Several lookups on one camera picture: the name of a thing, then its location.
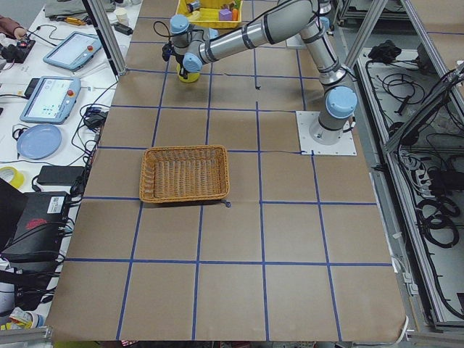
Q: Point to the blue teach pendant far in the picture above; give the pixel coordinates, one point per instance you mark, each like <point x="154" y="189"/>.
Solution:
<point x="74" y="51"/>

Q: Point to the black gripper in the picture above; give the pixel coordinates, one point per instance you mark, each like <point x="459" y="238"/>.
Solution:
<point x="182" y="71"/>

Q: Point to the blue teach pendant near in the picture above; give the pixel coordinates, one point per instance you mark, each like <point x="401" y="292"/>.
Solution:
<point x="52" y="100"/>

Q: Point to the blue plastic plate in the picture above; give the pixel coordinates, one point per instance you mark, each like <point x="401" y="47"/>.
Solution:
<point x="39" y="141"/>

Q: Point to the aluminium frame post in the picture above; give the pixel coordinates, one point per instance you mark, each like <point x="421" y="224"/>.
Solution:
<point x="99" y="18"/>

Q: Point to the white lidded cup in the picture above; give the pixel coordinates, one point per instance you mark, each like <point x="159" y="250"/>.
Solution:
<point x="122" y="16"/>

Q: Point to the brown wicker basket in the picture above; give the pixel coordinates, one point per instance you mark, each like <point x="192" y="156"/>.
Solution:
<point x="172" y="174"/>

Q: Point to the yellow tape roll on desk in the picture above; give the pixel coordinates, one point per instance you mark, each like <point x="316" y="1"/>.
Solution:
<point x="12" y="176"/>

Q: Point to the black power adapter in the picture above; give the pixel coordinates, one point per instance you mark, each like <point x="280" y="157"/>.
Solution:
<point x="54" y="175"/>

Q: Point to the orange toy carrot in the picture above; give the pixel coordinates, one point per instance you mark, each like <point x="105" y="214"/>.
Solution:
<point x="235" y="14"/>

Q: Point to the black computer box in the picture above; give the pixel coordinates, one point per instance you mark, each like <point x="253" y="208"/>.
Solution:
<point x="32" y="224"/>

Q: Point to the purple foam cube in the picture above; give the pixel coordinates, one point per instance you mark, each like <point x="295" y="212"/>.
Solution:
<point x="225" y="15"/>

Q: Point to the blue teach pendant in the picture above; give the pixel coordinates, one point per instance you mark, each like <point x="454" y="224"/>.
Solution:
<point x="52" y="100"/>
<point x="74" y="51"/>

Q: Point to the black labelled can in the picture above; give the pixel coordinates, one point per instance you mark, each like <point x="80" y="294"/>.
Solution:
<point x="193" y="6"/>

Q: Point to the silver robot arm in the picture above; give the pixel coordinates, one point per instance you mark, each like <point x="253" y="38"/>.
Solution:
<point x="194" y="46"/>

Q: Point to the yellow packing tape roll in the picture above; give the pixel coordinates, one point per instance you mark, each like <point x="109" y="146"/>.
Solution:
<point x="192" y="76"/>

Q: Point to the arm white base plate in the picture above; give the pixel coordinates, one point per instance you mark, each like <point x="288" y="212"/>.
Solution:
<point x="316" y="140"/>
<point x="295" y="42"/>

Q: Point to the yellow woven tray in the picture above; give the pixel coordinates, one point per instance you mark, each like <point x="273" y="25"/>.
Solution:
<point x="209" y="13"/>

